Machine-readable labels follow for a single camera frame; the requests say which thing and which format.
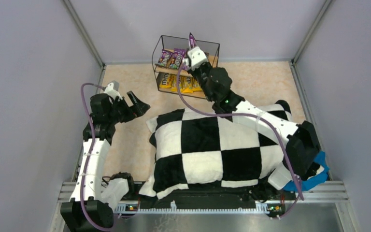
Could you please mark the yellow candy bag shelf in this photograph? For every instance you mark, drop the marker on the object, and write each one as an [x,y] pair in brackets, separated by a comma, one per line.
[176,83]
[166,81]

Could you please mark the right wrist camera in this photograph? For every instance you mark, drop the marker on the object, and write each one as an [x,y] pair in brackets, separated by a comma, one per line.
[195,58]

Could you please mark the purple candy bag shelf left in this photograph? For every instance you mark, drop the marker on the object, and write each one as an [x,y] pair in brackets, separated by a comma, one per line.
[164,59]

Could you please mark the purple candy bag shelf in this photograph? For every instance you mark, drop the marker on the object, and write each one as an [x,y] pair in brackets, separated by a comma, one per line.
[164,59]
[176,59]

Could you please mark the yellow candy bag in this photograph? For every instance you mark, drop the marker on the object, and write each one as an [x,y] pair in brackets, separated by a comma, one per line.
[196,86]

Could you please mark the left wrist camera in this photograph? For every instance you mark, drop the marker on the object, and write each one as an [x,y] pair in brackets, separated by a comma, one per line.
[112,89]

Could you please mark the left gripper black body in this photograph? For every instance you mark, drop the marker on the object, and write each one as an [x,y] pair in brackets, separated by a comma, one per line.
[125,108]

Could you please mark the black wire wooden shelf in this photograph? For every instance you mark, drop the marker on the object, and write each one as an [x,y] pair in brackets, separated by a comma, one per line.
[212,50]

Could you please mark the blue cloth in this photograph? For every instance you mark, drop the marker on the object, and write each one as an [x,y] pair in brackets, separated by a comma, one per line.
[317,173]

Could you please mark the yellow candy bag shelf left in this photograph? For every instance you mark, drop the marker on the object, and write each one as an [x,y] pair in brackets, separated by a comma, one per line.
[166,81]

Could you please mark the black white checkered pillow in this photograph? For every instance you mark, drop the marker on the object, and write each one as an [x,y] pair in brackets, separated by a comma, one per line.
[193,149]

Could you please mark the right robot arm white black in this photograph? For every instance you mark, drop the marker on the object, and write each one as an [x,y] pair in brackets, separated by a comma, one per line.
[299,141]

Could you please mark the purple brown candy bag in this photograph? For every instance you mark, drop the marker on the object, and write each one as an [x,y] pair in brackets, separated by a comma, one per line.
[185,62]

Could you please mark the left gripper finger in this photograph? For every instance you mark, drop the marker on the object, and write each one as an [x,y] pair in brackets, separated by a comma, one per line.
[134,99]
[140,109]

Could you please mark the yellow candy bag shelf right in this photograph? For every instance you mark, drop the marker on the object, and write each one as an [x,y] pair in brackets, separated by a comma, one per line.
[176,83]

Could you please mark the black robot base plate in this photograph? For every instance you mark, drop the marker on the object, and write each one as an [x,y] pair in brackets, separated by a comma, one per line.
[207,196]

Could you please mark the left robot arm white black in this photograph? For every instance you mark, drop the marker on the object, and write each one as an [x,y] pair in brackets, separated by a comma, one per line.
[91,206]

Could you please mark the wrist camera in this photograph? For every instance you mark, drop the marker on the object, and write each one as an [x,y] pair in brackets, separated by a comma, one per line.
[195,58]
[112,89]

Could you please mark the purple candy bag shelf right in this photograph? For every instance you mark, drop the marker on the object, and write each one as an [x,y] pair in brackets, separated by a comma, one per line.
[176,59]

